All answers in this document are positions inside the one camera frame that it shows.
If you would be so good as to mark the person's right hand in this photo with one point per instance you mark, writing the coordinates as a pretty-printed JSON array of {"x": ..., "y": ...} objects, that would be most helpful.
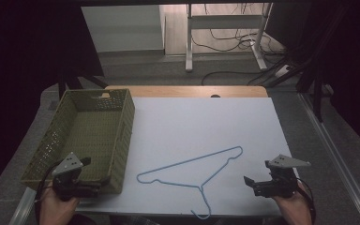
[{"x": 295, "y": 209}]

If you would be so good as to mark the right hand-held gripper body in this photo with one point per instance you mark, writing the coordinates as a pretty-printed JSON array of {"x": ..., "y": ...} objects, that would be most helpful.
[{"x": 282, "y": 182}]

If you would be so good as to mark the black metal stand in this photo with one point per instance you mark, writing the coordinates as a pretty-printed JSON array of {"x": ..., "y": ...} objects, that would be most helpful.
[
  {"x": 317, "y": 81},
  {"x": 75, "y": 81}
]

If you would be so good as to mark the aluminium rail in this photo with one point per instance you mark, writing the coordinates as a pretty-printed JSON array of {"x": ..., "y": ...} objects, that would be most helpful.
[{"x": 334, "y": 150}]

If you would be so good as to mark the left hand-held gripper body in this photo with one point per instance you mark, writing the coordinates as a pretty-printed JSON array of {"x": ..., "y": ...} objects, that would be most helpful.
[{"x": 66, "y": 167}]

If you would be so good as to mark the white table mat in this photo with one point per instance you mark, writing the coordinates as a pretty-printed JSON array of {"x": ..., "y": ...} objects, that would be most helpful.
[{"x": 187, "y": 125}]

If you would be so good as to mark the white panel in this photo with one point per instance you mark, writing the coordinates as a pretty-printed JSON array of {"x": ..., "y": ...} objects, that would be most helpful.
[{"x": 125, "y": 28}]

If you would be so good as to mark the white power strip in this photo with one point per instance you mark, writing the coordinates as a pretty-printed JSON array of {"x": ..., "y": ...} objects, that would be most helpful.
[{"x": 282, "y": 71}]

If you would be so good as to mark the person's left hand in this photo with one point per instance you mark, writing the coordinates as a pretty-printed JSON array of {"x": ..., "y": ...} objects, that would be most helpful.
[{"x": 54, "y": 208}]

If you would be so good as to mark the white metal desk frame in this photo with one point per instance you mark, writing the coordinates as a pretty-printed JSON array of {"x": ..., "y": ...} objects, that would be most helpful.
[{"x": 225, "y": 22}]

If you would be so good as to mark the black curtain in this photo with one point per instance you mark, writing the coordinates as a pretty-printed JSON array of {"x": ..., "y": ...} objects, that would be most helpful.
[{"x": 18, "y": 62}]

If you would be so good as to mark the olive green woven basket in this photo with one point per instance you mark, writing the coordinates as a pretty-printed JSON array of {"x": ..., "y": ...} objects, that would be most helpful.
[{"x": 87, "y": 137}]

